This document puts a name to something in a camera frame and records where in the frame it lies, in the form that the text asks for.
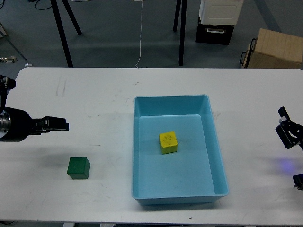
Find black metal handle frame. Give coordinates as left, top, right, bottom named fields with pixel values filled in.
left=239, top=38, right=257, bottom=68

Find light blue plastic box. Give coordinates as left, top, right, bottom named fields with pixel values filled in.
left=132, top=95, right=229, bottom=205

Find yellow wooden block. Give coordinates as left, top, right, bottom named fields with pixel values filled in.
left=159, top=131, right=178, bottom=155

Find black stand right legs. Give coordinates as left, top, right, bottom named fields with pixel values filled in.
left=173, top=0, right=187, bottom=66

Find cardboard box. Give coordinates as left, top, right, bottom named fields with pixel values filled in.
left=247, top=28, right=303, bottom=69

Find white storage box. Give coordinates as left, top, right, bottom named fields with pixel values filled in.
left=199, top=0, right=244, bottom=25

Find black crate with handle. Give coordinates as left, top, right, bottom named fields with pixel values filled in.
left=195, top=21, right=235, bottom=45

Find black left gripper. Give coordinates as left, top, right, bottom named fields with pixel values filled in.
left=0, top=107, right=69, bottom=142

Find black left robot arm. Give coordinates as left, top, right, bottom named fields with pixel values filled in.
left=0, top=75, right=69, bottom=142

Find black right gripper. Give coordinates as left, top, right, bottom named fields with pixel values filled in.
left=276, top=106, right=303, bottom=149

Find white hanging cord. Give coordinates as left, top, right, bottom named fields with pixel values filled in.
left=135, top=0, right=144, bottom=69

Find green wooden block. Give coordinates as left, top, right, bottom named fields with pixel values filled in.
left=67, top=157, right=90, bottom=180

